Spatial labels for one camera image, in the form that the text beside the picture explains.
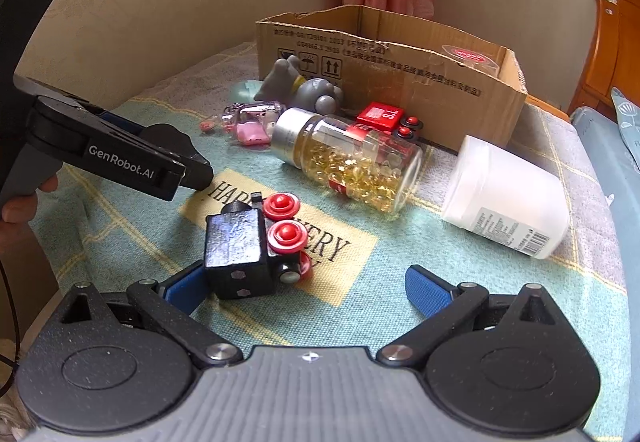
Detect checked printed tablecloth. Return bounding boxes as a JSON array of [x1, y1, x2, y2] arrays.
[[30, 40, 628, 442]]

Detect light blue pillow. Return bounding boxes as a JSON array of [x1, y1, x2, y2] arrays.
[[610, 87, 640, 173]]

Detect person's left hand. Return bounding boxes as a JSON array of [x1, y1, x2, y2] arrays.
[[0, 175, 58, 228]]

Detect gold shiny toy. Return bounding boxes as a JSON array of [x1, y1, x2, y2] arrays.
[[271, 107, 423, 215]]

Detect white plastic jar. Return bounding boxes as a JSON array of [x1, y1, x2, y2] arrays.
[[441, 135, 571, 259]]

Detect wooden bed headboard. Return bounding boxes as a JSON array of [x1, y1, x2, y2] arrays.
[[567, 0, 640, 123]]

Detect mint green plastic item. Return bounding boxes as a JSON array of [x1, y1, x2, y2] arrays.
[[231, 80, 266, 103]]

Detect clear jar with red lid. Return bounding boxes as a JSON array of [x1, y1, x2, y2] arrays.
[[440, 42, 506, 76]]

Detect red toy train car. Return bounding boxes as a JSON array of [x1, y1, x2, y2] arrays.
[[352, 101, 426, 143]]

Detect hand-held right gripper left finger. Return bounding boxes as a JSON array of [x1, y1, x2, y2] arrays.
[[59, 262, 246, 369]]

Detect pink clear toy bottle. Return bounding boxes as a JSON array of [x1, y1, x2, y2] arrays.
[[200, 100, 286, 145]]

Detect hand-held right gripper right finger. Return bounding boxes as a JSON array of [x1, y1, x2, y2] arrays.
[[376, 265, 568, 368]]

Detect blue bed sheet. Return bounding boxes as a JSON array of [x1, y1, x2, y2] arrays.
[[570, 106, 640, 423]]

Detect blue and red toy car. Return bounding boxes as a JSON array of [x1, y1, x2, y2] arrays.
[[204, 192, 315, 300]]

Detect cardboard box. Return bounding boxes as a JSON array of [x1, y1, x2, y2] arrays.
[[255, 5, 528, 155]]

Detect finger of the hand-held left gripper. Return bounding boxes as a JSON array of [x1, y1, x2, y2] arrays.
[[140, 122, 215, 190]]

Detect black cable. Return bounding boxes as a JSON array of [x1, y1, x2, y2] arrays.
[[0, 249, 23, 398]]

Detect grey cat figurine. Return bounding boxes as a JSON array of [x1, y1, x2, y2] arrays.
[[253, 55, 345, 115]]

